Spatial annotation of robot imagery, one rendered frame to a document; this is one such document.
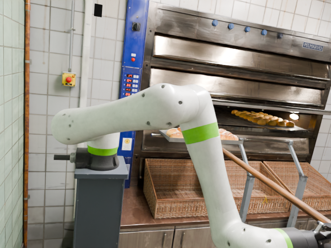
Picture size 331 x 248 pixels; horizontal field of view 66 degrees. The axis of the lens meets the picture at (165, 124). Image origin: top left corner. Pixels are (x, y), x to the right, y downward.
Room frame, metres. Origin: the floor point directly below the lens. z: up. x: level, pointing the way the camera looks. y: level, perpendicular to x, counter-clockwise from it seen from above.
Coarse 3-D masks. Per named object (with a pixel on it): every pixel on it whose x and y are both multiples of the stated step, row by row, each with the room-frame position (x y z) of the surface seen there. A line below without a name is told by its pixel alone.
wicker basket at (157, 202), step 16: (160, 160) 2.10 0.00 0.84; (176, 160) 2.15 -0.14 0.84; (144, 176) 2.02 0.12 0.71; (160, 176) 2.07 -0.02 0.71; (176, 176) 2.11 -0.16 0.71; (192, 176) 2.16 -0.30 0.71; (144, 192) 1.96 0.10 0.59; (160, 192) 2.01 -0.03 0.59; (176, 192) 2.05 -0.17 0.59; (192, 192) 2.08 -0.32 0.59; (160, 208) 1.75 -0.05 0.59; (176, 208) 1.67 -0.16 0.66; (192, 208) 1.82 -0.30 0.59
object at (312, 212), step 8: (224, 152) 1.43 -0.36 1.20; (232, 160) 1.34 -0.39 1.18; (240, 160) 1.29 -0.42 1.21; (248, 168) 1.20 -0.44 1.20; (256, 176) 1.14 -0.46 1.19; (264, 176) 1.11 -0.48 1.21; (272, 184) 1.04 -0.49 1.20; (280, 192) 0.98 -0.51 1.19; (288, 192) 0.96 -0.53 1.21; (288, 200) 0.94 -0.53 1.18; (296, 200) 0.91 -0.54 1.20; (304, 208) 0.87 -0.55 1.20; (312, 208) 0.85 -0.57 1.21; (312, 216) 0.83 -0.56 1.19; (320, 216) 0.81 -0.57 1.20
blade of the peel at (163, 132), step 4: (176, 128) 1.95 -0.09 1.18; (164, 132) 1.78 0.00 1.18; (164, 136) 1.68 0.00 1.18; (168, 136) 1.61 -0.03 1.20; (168, 140) 1.59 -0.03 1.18; (172, 140) 1.58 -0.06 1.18; (176, 140) 1.59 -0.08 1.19; (180, 140) 1.60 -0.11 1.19; (224, 140) 1.70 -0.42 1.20; (228, 140) 1.71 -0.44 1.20; (232, 140) 1.72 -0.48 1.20; (236, 140) 1.73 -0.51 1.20; (240, 140) 1.77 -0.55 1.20; (240, 144) 1.74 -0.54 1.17
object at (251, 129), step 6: (222, 126) 2.30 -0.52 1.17; (228, 126) 2.32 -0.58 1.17; (234, 126) 2.34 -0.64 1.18; (240, 126) 2.37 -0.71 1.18; (246, 126) 2.41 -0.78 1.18; (252, 126) 2.45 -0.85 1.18; (270, 132) 2.47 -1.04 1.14; (276, 132) 2.49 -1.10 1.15; (282, 132) 2.51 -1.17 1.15; (288, 132) 2.53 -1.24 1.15; (294, 132) 2.55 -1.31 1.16; (300, 132) 2.57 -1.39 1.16; (306, 132) 2.60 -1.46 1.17; (312, 132) 2.62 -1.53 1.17
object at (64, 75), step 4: (64, 72) 1.83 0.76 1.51; (68, 72) 1.84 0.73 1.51; (72, 72) 1.88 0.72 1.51; (64, 76) 1.82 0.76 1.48; (68, 76) 1.83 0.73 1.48; (76, 76) 1.86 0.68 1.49; (64, 80) 1.82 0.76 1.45; (72, 80) 1.84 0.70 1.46; (76, 80) 1.89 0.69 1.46; (64, 84) 1.83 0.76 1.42; (68, 84) 1.83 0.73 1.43; (72, 84) 1.84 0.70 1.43
